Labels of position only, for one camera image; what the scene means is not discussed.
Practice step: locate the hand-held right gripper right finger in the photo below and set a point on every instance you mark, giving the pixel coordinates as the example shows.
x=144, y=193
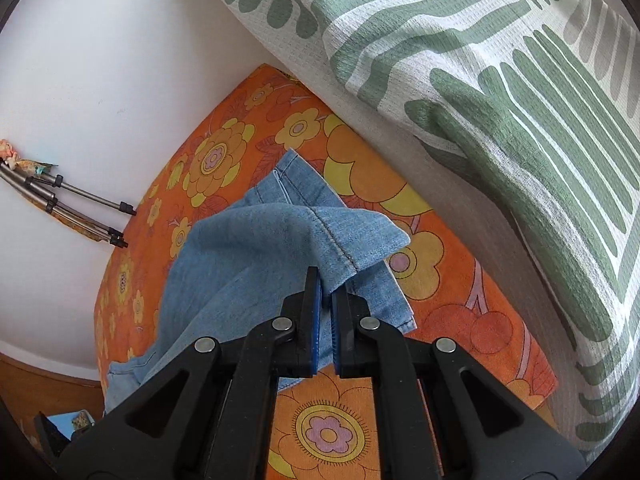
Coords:
x=336, y=330

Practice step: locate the orange floral bed sheet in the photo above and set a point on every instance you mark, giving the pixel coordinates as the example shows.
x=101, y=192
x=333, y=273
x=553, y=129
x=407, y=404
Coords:
x=450, y=310

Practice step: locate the small blue object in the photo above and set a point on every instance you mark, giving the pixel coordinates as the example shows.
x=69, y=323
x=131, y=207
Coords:
x=75, y=419

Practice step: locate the silver tripod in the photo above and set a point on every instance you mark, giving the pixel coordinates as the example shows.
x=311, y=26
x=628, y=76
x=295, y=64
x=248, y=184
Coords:
x=85, y=191

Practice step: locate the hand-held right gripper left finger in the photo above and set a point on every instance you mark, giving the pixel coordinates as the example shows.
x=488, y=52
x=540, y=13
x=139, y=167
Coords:
x=314, y=320

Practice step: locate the light blue denim pants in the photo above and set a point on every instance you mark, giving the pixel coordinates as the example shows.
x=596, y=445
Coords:
x=240, y=260

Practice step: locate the green white patterned blanket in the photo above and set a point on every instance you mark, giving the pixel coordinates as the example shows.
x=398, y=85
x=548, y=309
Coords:
x=450, y=35

